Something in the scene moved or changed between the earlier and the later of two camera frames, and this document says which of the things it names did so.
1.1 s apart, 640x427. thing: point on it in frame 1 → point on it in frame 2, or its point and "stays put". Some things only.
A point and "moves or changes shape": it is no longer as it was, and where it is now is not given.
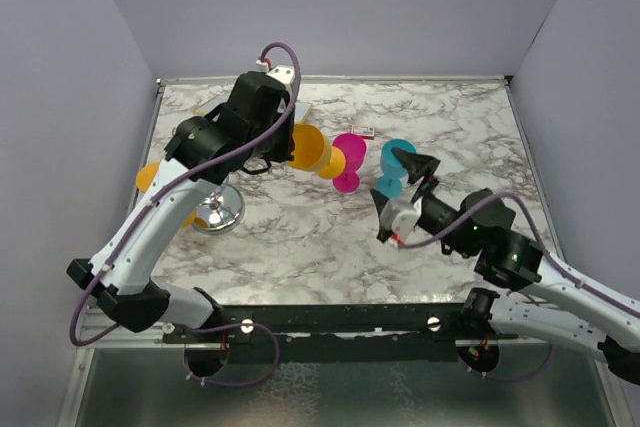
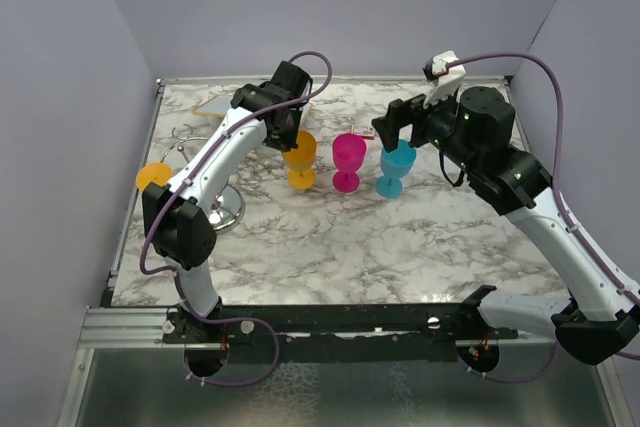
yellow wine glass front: (310, 153) moves or changes shape
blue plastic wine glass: (395, 176) stays put
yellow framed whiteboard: (302, 108) stays put
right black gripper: (417, 166) → (404, 113)
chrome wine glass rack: (223, 209) stays put
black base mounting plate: (330, 333) stays put
